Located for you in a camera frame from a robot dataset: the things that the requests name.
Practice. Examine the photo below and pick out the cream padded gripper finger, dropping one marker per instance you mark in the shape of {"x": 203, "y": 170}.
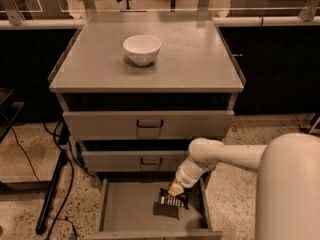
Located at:
{"x": 175, "y": 189}

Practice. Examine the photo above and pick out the black rxbar chocolate bar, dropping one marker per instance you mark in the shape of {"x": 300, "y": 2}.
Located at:
{"x": 180, "y": 201}

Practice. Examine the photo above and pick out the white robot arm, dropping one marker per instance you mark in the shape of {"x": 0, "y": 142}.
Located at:
{"x": 288, "y": 181}

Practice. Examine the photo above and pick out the bottom grey drawer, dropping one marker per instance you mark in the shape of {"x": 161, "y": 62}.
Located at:
{"x": 130, "y": 211}

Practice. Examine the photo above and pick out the grey drawer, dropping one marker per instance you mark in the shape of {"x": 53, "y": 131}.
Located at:
{"x": 130, "y": 211}
{"x": 133, "y": 161}
{"x": 131, "y": 125}

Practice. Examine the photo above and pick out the middle grey drawer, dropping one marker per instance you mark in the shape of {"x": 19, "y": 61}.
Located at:
{"x": 133, "y": 161}

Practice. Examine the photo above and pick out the grey drawer cabinet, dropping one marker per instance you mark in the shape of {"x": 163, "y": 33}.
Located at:
{"x": 193, "y": 72}

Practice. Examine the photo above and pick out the top grey drawer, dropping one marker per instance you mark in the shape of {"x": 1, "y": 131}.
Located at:
{"x": 131, "y": 125}

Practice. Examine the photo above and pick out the wheeled cart base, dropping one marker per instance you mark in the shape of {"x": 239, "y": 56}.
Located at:
{"x": 313, "y": 124}

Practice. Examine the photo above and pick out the white ceramic bowl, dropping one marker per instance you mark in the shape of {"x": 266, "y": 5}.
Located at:
{"x": 142, "y": 50}

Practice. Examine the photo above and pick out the dark side table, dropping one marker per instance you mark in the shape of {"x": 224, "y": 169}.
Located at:
{"x": 9, "y": 109}

